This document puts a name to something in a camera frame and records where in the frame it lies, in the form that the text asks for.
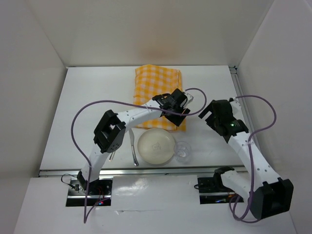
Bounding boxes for yellow white checkered cloth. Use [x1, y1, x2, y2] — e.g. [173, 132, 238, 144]
[133, 64, 186, 132]

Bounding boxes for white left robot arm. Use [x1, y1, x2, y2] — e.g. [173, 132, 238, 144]
[77, 89, 194, 195]

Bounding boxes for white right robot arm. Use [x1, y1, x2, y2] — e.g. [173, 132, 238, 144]
[199, 98, 293, 220]

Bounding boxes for clear plastic cup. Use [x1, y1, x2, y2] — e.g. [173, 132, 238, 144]
[174, 141, 192, 164]

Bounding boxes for cream round plate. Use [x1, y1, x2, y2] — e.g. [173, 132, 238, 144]
[137, 128, 176, 165]

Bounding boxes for silver table knife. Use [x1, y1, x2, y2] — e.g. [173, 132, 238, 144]
[129, 129, 139, 166]

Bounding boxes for silver fork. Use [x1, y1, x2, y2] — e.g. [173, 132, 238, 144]
[109, 152, 115, 161]

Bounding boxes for aluminium front rail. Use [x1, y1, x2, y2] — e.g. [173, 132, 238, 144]
[39, 166, 247, 177]

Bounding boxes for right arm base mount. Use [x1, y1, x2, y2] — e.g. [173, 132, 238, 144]
[194, 176, 236, 204]

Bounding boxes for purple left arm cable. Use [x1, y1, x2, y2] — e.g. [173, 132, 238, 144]
[70, 87, 208, 224]

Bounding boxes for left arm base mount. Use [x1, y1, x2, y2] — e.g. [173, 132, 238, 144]
[65, 178, 113, 207]

